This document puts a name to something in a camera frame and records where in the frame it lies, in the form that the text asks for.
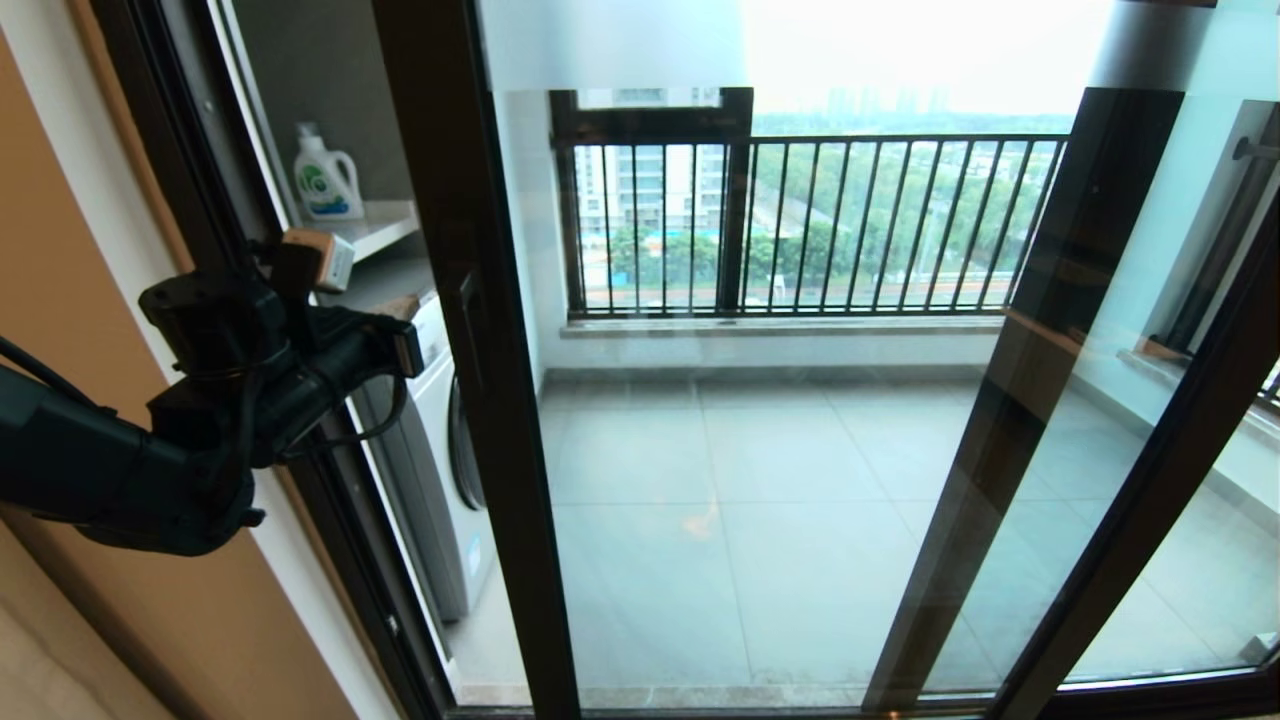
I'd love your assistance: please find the stone door threshold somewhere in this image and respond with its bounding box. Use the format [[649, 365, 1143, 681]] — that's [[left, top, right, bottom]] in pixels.
[[455, 682, 871, 709]]

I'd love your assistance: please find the beige curtain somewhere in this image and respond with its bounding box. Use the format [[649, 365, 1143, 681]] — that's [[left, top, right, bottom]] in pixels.
[[0, 530, 171, 720]]

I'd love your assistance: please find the built-in laundry cabinet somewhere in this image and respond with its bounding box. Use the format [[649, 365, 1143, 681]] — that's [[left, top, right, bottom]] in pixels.
[[205, 0, 441, 696]]

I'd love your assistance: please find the black left camera cable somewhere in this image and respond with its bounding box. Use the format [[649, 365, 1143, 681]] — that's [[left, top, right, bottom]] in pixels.
[[285, 372, 409, 463]]

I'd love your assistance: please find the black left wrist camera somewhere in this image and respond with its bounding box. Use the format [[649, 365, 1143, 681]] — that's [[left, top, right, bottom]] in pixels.
[[138, 268, 293, 379]]

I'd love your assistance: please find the silver front-load washing machine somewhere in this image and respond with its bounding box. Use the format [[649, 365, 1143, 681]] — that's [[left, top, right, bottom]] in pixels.
[[355, 290, 501, 623]]

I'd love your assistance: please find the white left camera plug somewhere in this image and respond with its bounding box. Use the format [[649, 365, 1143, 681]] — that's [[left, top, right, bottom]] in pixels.
[[283, 228, 356, 293]]

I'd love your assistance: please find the white laundry detergent bottle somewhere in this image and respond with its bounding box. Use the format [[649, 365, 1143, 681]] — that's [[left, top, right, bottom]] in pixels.
[[292, 122, 365, 221]]

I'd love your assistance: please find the white cabinet shelf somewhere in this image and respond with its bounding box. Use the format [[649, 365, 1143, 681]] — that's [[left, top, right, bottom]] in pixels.
[[300, 200, 421, 263]]

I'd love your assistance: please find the dark window frame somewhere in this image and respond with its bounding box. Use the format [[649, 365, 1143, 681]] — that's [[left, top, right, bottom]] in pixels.
[[548, 88, 756, 317]]

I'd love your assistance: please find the dark framed sliding glass door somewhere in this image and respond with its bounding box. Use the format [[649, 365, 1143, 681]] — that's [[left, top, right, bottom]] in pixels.
[[372, 0, 1280, 720]]

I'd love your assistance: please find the stone window sill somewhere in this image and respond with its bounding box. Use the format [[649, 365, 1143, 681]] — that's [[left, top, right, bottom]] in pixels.
[[560, 314, 1006, 341]]

